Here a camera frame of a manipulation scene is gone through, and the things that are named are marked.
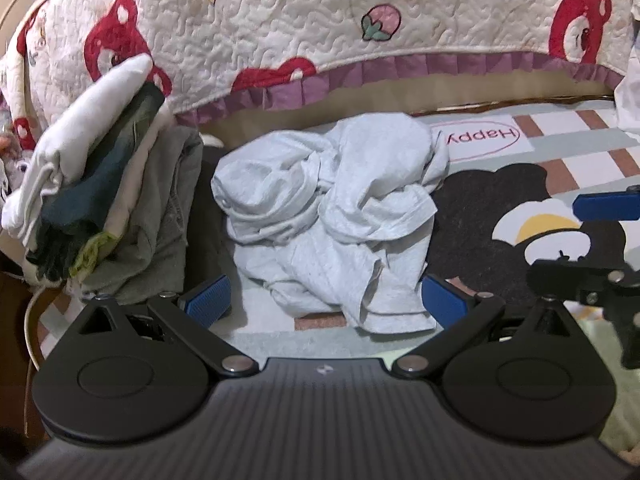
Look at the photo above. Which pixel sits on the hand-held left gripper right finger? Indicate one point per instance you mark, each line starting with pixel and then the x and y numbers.
pixel 442 302

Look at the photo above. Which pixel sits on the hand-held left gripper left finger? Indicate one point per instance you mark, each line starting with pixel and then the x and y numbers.
pixel 207 301

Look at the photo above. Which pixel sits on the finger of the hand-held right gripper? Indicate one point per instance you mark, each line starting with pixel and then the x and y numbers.
pixel 607 206
pixel 590 282

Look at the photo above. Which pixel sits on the light blue t-shirt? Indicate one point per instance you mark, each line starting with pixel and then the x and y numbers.
pixel 325 200

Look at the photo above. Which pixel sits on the checkered printed mat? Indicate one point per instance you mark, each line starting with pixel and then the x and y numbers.
pixel 575 145

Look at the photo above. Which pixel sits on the grey green folded garment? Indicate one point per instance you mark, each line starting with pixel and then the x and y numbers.
pixel 160 240

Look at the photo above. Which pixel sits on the white lace cloth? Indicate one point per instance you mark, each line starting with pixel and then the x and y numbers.
pixel 630 105

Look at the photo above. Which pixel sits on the light green quilt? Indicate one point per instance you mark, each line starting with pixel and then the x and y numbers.
pixel 631 395

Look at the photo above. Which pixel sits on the dark teal folded garment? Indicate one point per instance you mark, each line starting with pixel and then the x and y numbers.
pixel 100 185

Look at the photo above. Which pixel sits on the white folded garment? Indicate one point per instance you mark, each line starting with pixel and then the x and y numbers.
pixel 75 125

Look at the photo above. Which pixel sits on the white bear-printed quilt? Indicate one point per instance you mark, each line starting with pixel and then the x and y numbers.
pixel 300 10

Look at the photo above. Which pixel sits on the beige curved headboard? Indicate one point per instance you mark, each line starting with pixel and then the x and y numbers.
pixel 15 15

